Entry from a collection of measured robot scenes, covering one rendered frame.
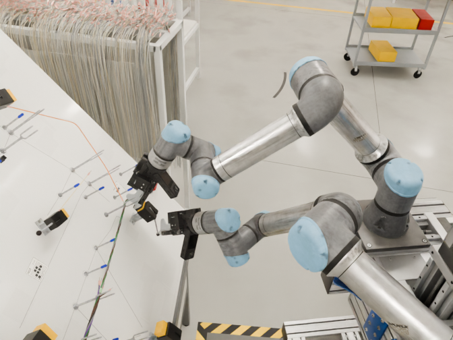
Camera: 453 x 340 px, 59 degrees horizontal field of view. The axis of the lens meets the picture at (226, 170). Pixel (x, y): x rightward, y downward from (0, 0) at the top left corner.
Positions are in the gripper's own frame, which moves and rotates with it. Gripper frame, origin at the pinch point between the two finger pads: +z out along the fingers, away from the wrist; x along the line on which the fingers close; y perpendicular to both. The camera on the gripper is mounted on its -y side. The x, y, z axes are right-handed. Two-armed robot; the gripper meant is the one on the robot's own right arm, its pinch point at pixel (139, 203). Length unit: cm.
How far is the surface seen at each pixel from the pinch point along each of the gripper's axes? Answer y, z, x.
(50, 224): 20.5, -8.3, 29.3
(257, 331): -100, 78, -28
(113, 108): 27, 21, -72
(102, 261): 2.9, 6.6, 22.6
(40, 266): 17.5, 0.0, 36.4
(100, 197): 12.2, 2.3, 3.2
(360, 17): -154, -36, -400
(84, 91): 42, 20, -73
